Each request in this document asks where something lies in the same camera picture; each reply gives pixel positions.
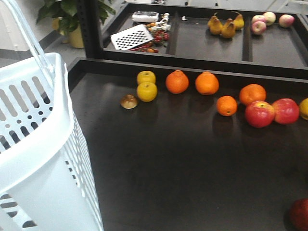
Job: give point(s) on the yellow apple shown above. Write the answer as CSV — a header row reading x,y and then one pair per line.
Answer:
x,y
147,91
146,76

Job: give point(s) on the yellow apple front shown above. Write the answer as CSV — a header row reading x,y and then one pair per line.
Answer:
x,y
147,91

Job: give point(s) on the small orange lower left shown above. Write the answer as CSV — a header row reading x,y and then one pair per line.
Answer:
x,y
226,105

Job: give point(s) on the pink apple back shelf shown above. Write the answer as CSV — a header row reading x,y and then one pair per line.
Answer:
x,y
258,27

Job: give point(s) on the yellow apple rear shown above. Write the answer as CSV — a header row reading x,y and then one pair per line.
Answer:
x,y
146,76

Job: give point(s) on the white perforated grater board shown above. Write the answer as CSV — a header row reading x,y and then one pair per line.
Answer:
x,y
131,38

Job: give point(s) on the dark red apple upper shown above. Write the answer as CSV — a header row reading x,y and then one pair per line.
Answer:
x,y
299,214

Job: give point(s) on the potted green plant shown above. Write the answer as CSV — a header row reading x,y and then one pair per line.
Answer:
x,y
65,20

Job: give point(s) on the brown pears cluster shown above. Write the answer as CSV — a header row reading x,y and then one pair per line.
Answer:
x,y
228,29

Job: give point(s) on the pink red apple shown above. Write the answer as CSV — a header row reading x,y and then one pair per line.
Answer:
x,y
286,111
259,114

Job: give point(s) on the black upright shelf post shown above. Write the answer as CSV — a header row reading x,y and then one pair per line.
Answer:
x,y
88,14

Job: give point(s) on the black wooden display stand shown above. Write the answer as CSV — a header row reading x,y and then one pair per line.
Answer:
x,y
176,164

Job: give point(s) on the large orange behind apples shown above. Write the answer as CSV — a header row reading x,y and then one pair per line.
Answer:
x,y
251,93

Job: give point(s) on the yellow orange citrus fruit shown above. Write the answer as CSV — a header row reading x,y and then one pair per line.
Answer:
x,y
303,109

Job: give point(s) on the light blue plastic basket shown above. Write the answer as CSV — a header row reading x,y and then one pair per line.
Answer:
x,y
46,180

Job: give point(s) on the pink red apple right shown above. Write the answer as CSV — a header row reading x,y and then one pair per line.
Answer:
x,y
286,111

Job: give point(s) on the orange with knob top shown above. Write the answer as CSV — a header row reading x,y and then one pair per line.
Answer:
x,y
177,82

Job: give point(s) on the pink red apple left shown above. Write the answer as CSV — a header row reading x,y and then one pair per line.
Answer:
x,y
259,114

